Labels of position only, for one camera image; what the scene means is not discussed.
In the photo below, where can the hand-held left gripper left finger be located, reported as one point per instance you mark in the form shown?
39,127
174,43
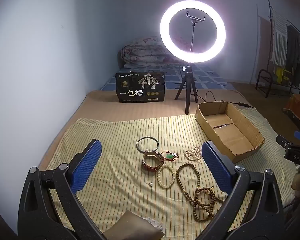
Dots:
87,166

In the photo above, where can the folded floral quilt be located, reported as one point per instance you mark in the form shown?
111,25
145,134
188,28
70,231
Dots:
140,52

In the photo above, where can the dark hanging garments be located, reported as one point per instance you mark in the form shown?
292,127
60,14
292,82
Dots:
295,52

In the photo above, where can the brown wooden furniture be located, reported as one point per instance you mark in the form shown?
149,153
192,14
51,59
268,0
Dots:
298,107

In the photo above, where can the person's right hand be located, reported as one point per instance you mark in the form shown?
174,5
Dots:
296,180

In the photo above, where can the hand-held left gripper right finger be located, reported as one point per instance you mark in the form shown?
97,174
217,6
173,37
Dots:
216,167

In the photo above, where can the wooden bead strand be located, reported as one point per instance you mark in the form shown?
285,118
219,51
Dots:
201,216

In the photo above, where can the tan cushion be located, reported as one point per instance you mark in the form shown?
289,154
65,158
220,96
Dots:
130,225

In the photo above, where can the striped white hanging garment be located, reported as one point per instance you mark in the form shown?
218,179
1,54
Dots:
278,37

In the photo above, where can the black tripod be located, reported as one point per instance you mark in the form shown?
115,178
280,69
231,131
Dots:
187,97

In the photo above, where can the pearl earring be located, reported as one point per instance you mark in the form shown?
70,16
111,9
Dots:
150,184

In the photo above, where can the tan bed mat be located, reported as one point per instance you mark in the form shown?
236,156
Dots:
102,105

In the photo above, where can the striped yellow cloth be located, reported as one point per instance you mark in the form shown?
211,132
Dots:
115,135

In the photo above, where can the dark metal bangle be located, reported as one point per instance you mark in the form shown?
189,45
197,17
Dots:
147,137

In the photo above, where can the black clothes rack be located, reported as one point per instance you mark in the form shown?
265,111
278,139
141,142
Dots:
261,78

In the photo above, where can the white knit cloth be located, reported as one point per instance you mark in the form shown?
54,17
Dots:
153,223

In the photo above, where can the blue patterned bed sheet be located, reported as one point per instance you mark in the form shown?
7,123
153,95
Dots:
215,80

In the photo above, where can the cardboard box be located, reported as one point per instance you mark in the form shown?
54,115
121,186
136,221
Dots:
240,140

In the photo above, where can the yellow box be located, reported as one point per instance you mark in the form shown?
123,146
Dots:
283,75

